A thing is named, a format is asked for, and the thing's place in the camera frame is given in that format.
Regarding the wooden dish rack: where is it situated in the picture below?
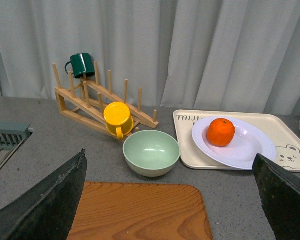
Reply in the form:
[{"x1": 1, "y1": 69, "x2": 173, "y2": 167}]
[{"x1": 52, "y1": 61, "x2": 159, "y2": 140}]

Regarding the yellow mug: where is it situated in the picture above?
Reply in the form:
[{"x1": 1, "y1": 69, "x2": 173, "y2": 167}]
[{"x1": 103, "y1": 101, "x2": 134, "y2": 140}]

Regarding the wooden cutting board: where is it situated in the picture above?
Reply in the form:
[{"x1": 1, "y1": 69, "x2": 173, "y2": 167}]
[{"x1": 68, "y1": 182, "x2": 213, "y2": 240}]

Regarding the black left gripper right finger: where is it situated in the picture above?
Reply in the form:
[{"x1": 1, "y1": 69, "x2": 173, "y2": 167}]
[{"x1": 252, "y1": 153, "x2": 300, "y2": 240}]

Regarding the green dish drainer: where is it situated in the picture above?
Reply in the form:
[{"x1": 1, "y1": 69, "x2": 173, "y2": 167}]
[{"x1": 0, "y1": 121, "x2": 34, "y2": 170}]

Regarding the beige bear tray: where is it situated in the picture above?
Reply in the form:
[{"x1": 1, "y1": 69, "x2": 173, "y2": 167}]
[{"x1": 173, "y1": 110, "x2": 300, "y2": 173}]

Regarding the dark green mug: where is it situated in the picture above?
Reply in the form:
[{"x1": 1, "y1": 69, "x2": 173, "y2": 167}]
[{"x1": 64, "y1": 52, "x2": 95, "y2": 79}]

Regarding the green bowl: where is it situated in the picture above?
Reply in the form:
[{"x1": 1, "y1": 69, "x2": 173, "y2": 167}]
[{"x1": 122, "y1": 130, "x2": 181, "y2": 178}]

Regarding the grey curtain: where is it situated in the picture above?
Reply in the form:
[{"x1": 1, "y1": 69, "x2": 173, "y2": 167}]
[{"x1": 0, "y1": 0, "x2": 300, "y2": 116}]

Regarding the orange fruit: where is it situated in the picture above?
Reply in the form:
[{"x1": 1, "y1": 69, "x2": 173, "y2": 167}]
[{"x1": 206, "y1": 118, "x2": 236, "y2": 147}]

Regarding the white round plate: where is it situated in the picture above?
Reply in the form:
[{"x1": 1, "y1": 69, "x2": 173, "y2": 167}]
[{"x1": 192, "y1": 116, "x2": 277, "y2": 170}]

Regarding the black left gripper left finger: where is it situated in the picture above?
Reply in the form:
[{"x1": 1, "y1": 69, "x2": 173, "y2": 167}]
[{"x1": 0, "y1": 149, "x2": 87, "y2": 240}]

